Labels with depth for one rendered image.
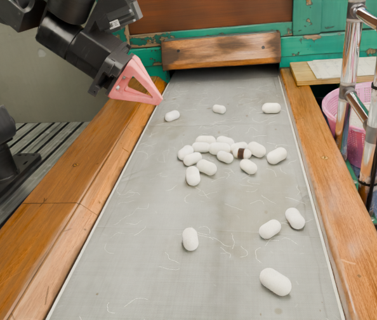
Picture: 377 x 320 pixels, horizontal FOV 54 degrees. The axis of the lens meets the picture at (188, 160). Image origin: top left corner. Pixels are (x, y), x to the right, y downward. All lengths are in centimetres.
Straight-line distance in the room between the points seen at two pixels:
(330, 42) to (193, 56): 34
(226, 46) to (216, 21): 8
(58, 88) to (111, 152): 155
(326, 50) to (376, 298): 74
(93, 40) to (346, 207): 41
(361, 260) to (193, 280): 18
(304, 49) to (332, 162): 50
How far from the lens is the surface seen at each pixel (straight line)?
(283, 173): 60
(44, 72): 221
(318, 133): 67
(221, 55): 97
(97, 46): 57
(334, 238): 45
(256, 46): 97
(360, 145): 72
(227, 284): 43
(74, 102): 219
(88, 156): 67
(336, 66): 98
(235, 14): 102
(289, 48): 103
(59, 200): 57
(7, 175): 86
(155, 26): 104
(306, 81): 89
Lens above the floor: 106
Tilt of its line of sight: 30 degrees down
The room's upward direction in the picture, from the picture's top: 7 degrees counter-clockwise
